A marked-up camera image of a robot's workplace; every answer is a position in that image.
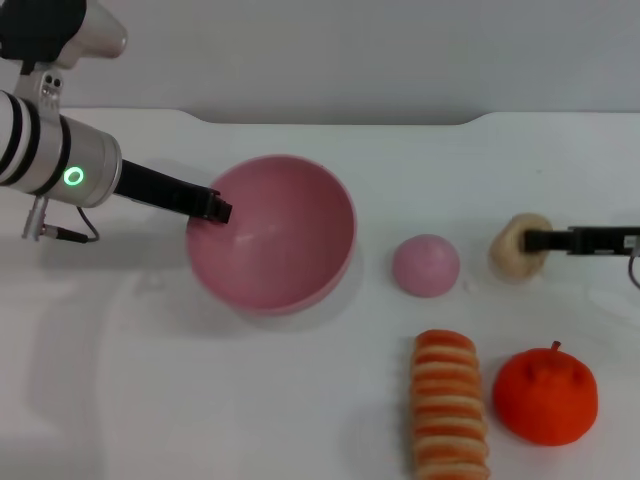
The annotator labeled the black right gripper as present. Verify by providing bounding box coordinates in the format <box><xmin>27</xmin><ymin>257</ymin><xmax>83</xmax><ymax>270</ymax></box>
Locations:
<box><xmin>523</xmin><ymin>225</ymin><xmax>640</xmax><ymax>258</ymax></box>

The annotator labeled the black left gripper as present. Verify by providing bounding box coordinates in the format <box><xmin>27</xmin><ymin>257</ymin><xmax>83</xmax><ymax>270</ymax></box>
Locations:
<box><xmin>116</xmin><ymin>159</ymin><xmax>235</xmax><ymax>224</ymax></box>

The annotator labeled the beige egg yolk pastry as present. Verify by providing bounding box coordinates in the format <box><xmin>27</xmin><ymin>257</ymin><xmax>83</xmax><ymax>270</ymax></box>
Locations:
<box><xmin>488</xmin><ymin>213</ymin><xmax>554</xmax><ymax>284</ymax></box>

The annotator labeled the pink bowl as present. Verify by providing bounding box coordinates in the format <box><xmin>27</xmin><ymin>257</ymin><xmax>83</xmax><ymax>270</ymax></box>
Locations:
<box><xmin>186</xmin><ymin>154</ymin><xmax>358</xmax><ymax>316</ymax></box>

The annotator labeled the pink round bun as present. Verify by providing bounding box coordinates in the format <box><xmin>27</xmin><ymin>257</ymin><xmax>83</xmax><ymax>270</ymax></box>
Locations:
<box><xmin>391</xmin><ymin>233</ymin><xmax>461</xmax><ymax>299</ymax></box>

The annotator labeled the orange tangerine shaped bread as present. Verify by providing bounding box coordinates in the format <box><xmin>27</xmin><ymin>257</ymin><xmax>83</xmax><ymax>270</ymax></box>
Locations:
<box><xmin>491</xmin><ymin>340</ymin><xmax>600</xmax><ymax>447</ymax></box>

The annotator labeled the orange striped bread roll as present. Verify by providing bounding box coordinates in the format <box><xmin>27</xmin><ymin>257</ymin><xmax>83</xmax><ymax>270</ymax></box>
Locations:
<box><xmin>410</xmin><ymin>328</ymin><xmax>492</xmax><ymax>480</ymax></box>

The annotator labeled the left arm cable with plug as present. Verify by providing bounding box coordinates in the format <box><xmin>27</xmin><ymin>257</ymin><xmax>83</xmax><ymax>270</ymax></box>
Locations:
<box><xmin>20</xmin><ymin>196</ymin><xmax>102</xmax><ymax>245</ymax></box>

